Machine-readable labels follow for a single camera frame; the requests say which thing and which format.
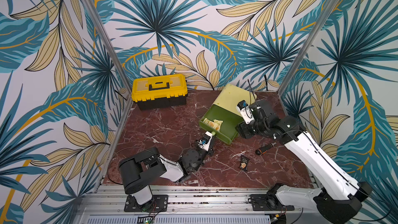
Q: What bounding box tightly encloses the green top drawer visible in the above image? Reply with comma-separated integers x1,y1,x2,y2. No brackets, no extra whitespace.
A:
199,105,244,145

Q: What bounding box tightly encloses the black cookie packet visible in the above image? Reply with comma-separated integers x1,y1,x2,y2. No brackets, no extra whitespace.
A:
239,155,250,172

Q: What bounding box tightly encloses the cream cookie packet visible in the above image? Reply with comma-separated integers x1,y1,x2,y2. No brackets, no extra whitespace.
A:
208,121,221,131
213,119,223,125

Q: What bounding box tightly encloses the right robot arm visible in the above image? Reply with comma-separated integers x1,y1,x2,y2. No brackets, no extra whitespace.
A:
236,100,372,224

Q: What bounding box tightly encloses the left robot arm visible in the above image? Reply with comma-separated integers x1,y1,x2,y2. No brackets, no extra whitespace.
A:
118,131,216,206

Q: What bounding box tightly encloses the light green drawer cabinet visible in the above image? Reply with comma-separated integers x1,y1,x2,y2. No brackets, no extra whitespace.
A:
213,84,257,116

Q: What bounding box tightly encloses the black orange screwdriver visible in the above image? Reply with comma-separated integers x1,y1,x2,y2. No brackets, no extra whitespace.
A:
255,142,276,156

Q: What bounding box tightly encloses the yellow black toolbox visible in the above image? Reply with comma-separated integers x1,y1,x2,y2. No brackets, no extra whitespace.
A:
131,74,188,111

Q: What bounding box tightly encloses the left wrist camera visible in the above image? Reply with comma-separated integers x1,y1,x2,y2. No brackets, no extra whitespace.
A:
199,131,216,151

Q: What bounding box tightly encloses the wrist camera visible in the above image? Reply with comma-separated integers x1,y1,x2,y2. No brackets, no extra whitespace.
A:
199,131,216,151
236,100,254,124

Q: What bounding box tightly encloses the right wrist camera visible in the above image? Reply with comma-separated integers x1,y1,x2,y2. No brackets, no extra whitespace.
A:
236,100,254,124

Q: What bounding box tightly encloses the aluminium front rail frame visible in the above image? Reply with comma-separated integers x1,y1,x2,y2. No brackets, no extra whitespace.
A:
73,185,340,224

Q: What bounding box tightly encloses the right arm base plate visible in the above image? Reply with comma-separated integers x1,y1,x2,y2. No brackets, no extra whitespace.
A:
248,194,295,213

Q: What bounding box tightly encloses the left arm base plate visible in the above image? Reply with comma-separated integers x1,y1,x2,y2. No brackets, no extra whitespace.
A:
124,195,169,213

